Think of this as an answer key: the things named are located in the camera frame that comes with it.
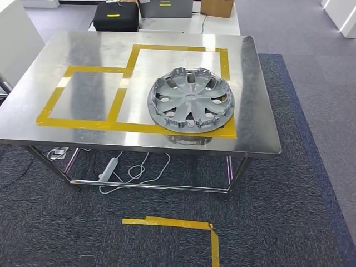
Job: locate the white power strip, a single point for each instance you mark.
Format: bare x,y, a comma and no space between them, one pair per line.
108,169

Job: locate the black robot foot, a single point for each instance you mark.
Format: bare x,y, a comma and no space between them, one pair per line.
87,261

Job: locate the white desk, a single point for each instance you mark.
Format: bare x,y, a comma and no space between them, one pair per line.
219,27

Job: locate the stainless steel workbench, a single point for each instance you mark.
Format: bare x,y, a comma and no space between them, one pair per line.
41,73

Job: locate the white desk panel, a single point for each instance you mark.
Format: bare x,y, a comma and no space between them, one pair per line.
342,18

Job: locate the grey laptop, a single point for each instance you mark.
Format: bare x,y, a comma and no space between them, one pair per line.
167,11

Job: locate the white power adapter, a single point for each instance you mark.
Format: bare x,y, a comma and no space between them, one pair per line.
58,153

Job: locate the grey plastic hubcap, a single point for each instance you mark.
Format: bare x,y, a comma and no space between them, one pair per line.
191,97

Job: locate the yellow floor tape outline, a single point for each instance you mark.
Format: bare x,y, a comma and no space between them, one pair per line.
167,222

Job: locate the yellow tape outline on workbench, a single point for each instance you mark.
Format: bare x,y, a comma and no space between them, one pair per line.
83,69

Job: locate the black carrying case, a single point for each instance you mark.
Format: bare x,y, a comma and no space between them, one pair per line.
117,24

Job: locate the brown cardboard box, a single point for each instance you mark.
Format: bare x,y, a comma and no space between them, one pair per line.
216,9

